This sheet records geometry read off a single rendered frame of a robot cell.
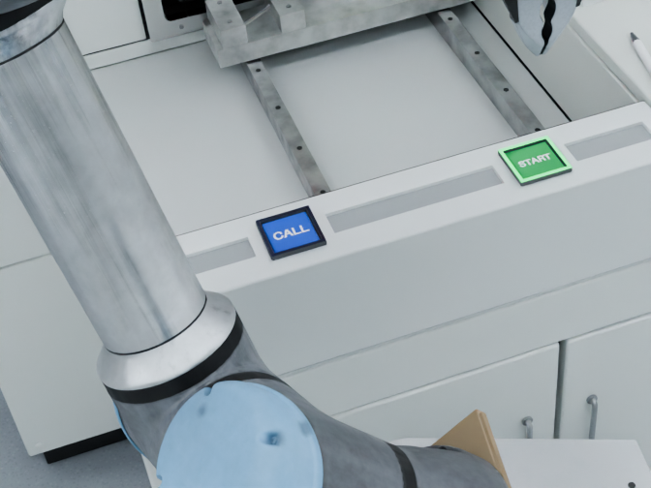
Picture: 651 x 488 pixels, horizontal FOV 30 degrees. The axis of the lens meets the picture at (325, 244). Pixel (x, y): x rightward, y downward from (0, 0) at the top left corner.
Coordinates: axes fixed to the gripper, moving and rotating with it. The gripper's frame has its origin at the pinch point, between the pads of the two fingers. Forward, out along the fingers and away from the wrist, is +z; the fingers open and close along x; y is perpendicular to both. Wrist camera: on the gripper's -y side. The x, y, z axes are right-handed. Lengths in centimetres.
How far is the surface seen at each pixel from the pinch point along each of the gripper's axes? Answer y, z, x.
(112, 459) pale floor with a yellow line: 59, 111, 53
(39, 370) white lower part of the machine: 59, 82, 59
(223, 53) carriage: 46, 23, 22
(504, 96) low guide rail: 25.5, 25.7, -8.2
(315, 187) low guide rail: 19.0, 25.7, 18.6
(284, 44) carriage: 46, 24, 14
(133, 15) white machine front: 59, 22, 31
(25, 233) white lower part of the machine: 59, 53, 54
